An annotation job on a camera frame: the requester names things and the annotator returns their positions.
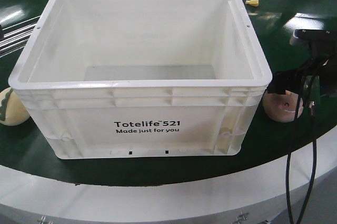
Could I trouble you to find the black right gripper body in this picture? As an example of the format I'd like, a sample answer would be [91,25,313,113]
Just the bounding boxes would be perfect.
[290,29,336,98]

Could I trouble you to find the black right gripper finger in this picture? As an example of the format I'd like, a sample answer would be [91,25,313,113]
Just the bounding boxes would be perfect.
[267,69,311,95]

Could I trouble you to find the pink plush toy smiling face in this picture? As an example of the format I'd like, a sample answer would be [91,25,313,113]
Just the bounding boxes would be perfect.
[262,90,299,123]

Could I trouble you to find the white Totelife plastic crate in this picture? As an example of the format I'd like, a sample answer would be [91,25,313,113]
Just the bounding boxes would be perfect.
[8,0,272,159]

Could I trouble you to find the yellow plush toy green stripe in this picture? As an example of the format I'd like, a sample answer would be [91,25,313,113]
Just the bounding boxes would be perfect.
[1,87,30,126]

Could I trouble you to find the green circuit board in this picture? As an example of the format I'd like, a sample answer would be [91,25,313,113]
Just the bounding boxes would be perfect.
[303,75,320,108]

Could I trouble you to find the small yellow bottle-shaped toy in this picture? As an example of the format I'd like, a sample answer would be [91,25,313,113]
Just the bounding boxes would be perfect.
[245,0,260,7]

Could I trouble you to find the silver metal rods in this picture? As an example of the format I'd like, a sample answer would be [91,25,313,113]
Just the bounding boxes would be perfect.
[1,16,40,57]

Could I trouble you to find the black cable pair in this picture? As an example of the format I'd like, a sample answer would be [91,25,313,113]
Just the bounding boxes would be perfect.
[285,57,337,224]

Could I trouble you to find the white round table ring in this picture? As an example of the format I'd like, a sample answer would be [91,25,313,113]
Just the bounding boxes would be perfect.
[0,121,337,221]

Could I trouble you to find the metal latch bracket right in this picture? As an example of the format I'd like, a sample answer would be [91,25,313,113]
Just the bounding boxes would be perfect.
[233,212,249,224]

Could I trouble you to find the metal latch bracket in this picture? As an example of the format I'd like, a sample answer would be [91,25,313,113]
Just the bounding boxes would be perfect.
[37,215,53,224]
[233,212,249,224]

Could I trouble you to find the metal latch bracket left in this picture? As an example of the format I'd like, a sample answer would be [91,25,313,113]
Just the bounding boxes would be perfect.
[37,215,53,224]

